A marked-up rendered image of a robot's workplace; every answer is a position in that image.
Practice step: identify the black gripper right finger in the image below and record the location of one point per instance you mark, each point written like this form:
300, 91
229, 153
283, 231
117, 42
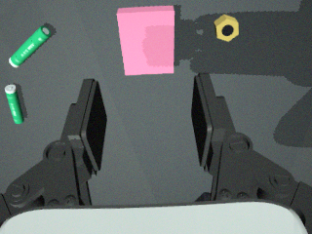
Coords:
240, 168

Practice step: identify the yellow hex nut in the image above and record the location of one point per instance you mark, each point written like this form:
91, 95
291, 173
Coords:
226, 28

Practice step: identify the green battery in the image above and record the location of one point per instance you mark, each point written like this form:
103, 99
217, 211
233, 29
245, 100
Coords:
30, 46
14, 102

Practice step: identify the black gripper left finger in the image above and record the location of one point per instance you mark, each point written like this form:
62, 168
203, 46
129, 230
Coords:
76, 156

